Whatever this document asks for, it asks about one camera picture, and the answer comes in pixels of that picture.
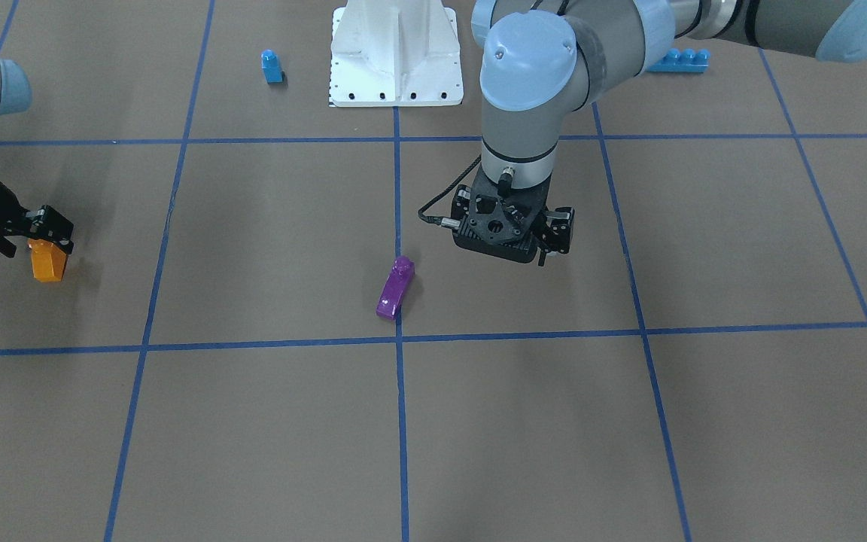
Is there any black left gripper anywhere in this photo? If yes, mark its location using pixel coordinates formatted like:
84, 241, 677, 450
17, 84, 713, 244
453, 171, 575, 266

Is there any orange trapezoid block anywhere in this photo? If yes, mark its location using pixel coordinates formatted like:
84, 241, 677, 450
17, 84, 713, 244
28, 239, 68, 282

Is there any purple trapezoid block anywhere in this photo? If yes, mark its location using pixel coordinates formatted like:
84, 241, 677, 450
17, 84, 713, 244
375, 256, 415, 321

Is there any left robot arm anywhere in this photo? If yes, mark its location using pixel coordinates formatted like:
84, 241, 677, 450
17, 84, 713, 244
436, 1, 867, 263

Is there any long blue block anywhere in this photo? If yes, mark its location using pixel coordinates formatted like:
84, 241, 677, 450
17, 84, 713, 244
646, 48, 711, 73

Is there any brown paper table mat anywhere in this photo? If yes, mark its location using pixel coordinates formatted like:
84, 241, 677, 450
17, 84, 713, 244
0, 1, 867, 541

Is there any small blue block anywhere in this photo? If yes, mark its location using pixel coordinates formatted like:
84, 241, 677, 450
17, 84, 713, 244
260, 49, 284, 84

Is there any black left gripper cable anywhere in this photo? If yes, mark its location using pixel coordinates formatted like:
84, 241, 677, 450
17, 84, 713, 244
418, 154, 483, 228

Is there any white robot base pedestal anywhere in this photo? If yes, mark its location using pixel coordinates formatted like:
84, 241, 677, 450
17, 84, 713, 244
328, 1, 464, 108

